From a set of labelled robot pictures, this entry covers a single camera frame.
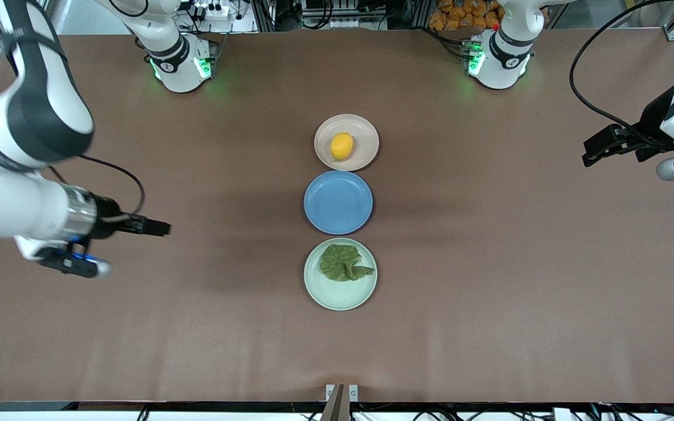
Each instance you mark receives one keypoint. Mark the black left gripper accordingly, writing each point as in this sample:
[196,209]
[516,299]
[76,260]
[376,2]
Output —
[652,126]

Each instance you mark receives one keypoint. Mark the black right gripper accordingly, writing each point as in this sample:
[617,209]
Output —
[105,217]

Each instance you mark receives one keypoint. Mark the green lettuce leaf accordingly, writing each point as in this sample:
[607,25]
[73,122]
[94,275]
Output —
[340,263]

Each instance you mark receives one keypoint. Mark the yellow lemon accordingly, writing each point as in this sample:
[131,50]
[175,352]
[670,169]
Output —
[341,146]

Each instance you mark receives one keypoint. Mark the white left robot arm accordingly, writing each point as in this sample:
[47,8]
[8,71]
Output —
[498,58]

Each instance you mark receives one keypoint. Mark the brown table cover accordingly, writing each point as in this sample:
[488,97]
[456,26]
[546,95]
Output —
[138,339]

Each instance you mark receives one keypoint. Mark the blue plate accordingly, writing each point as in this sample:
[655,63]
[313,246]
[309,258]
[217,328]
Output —
[338,202]

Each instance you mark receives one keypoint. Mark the orange packets pile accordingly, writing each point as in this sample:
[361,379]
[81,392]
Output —
[466,14]

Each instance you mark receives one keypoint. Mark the pale green plate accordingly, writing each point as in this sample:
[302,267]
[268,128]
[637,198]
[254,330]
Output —
[337,295]

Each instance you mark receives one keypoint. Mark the white power strip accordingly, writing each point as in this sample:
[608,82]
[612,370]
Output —
[213,10]

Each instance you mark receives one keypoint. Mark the beige plate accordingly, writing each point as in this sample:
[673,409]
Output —
[360,131]

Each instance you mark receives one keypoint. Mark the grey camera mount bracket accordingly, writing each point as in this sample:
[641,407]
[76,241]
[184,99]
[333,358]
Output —
[341,402]

